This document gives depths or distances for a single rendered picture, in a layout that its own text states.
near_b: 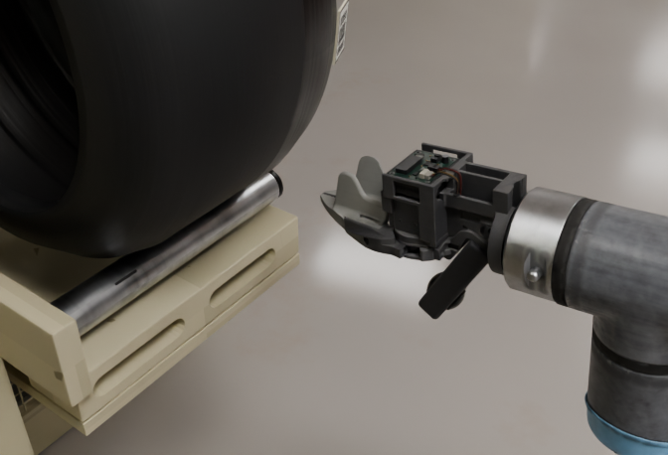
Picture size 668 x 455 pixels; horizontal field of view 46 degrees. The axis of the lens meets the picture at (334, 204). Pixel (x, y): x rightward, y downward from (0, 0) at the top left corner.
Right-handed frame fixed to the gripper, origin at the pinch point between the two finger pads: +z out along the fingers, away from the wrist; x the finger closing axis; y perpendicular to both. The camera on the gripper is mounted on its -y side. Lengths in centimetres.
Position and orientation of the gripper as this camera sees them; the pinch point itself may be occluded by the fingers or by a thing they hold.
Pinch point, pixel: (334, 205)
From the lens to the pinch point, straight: 78.4
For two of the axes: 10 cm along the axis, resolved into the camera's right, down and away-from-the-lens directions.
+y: -1.0, -8.6, -5.0
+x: -5.9, 4.5, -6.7
